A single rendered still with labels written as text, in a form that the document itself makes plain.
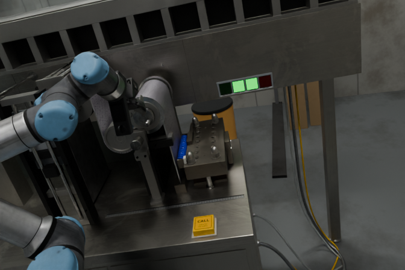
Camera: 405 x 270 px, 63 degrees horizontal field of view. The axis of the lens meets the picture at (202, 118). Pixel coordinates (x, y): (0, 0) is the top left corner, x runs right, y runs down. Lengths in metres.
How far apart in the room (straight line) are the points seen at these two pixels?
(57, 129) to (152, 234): 0.64
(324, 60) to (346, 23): 0.17
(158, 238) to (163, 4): 0.91
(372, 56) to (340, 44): 2.69
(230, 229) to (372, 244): 1.36
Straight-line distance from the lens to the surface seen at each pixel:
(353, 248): 2.33
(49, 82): 1.26
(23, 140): 0.73
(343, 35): 1.55
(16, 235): 1.00
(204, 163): 1.25
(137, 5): 1.47
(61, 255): 0.93
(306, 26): 1.49
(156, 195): 1.34
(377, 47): 4.22
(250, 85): 1.50
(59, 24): 1.59
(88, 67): 0.79
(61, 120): 0.69
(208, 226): 1.14
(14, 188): 1.68
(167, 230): 1.21
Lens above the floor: 1.67
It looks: 23 degrees down
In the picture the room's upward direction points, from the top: 13 degrees counter-clockwise
